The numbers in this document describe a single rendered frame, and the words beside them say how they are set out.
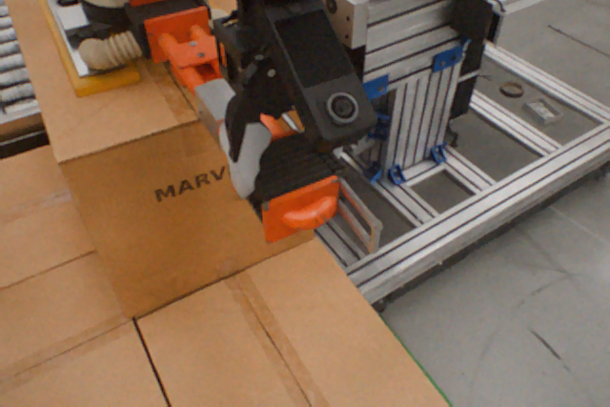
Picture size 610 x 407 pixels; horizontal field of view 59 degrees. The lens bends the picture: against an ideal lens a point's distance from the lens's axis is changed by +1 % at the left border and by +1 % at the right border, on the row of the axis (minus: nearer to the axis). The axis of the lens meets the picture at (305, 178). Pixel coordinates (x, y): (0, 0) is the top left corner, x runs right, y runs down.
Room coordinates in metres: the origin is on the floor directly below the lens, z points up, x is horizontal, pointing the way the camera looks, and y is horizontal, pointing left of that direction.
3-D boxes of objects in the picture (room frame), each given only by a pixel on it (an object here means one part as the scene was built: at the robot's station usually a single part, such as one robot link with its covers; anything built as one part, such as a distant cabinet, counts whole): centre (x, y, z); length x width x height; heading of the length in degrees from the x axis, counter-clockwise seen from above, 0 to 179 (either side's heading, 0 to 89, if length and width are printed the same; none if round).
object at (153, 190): (0.88, 0.30, 0.74); 0.60 x 0.40 x 0.40; 29
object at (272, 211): (0.36, 0.02, 1.07); 0.08 x 0.07 x 0.05; 28
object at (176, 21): (0.67, 0.18, 1.07); 0.10 x 0.08 x 0.06; 118
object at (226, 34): (0.38, 0.03, 1.22); 0.09 x 0.08 x 0.12; 28
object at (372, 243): (0.43, 0.00, 1.07); 0.31 x 0.03 x 0.05; 28
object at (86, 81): (0.84, 0.39, 0.97); 0.34 x 0.10 x 0.05; 28
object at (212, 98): (0.48, 0.08, 1.07); 0.07 x 0.07 x 0.04; 28
